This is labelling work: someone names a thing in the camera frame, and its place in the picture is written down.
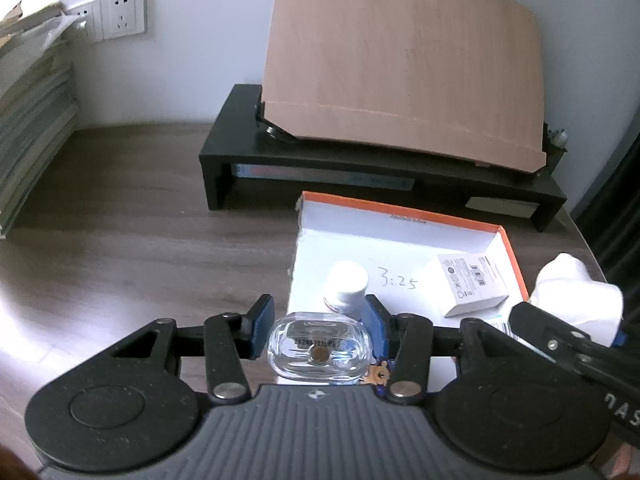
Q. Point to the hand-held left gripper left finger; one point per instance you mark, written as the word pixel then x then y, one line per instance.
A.
pixel 262 325

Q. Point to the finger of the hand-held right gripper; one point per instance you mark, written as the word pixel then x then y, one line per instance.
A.
pixel 550 335
pixel 618 338

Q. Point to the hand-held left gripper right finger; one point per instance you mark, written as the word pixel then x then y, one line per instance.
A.
pixel 375 325

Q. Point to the white pill bottle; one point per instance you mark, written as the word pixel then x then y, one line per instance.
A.
pixel 345 285

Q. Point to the blue tissue pack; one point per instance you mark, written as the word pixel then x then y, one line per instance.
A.
pixel 377 375

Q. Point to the white plug-in heater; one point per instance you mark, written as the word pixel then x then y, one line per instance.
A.
pixel 575 285

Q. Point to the small clear capped bottle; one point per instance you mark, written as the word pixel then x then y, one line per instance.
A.
pixel 320 340

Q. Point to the orange and white cardboard box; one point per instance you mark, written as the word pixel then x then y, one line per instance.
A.
pixel 350 235

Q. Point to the small white printed box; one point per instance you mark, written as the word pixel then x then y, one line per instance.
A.
pixel 470 280

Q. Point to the dark curtain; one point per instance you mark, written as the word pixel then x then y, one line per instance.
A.
pixel 620 210

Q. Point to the black desk riser stand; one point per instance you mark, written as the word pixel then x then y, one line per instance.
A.
pixel 240 125

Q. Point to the light brown wooden board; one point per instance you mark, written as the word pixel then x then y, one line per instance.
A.
pixel 400 60

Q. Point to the stack of books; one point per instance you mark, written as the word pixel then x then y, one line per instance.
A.
pixel 30 135

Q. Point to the white wall socket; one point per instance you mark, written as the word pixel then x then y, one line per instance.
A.
pixel 86 22
pixel 124 12

